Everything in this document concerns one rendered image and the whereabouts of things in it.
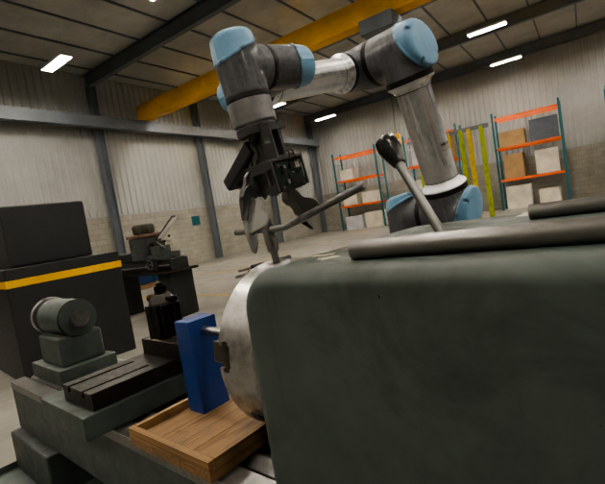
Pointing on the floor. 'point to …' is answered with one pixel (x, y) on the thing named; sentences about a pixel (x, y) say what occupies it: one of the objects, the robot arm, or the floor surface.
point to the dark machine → (46, 281)
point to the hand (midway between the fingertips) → (282, 240)
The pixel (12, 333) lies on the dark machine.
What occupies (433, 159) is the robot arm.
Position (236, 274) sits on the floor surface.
